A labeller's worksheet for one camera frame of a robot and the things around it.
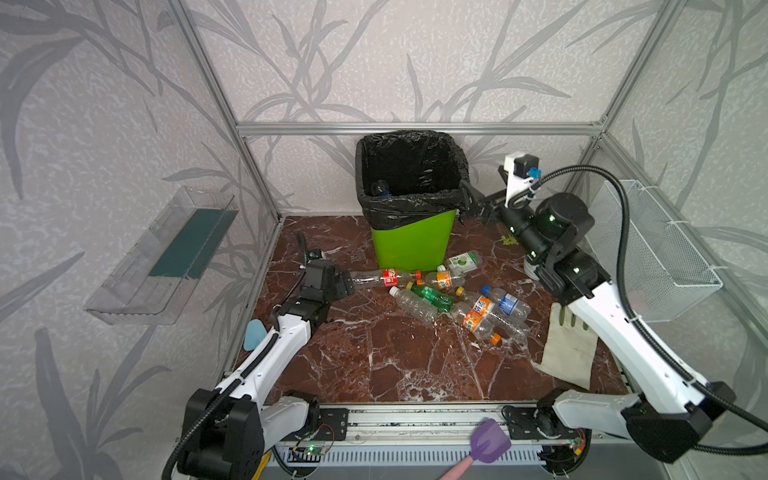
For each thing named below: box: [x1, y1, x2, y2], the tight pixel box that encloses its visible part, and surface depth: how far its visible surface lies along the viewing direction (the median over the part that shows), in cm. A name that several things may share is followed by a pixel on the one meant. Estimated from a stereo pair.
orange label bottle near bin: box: [424, 271, 465, 289], surface depth 98 cm
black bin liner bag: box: [355, 129, 471, 230], surface depth 93 cm
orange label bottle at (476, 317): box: [450, 294, 501, 346], surface depth 91 cm
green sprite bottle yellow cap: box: [406, 281, 455, 313], surface depth 93 cm
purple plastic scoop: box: [440, 418, 511, 480], surface depth 72 cm
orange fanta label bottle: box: [450, 295, 502, 345], surface depth 91 cm
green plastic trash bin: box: [371, 209, 457, 278], surface depth 100 cm
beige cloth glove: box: [539, 302, 599, 391], surface depth 85 cm
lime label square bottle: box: [444, 250, 483, 275], surface depth 104 cm
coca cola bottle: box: [350, 268, 403, 287], surface depth 98 cm
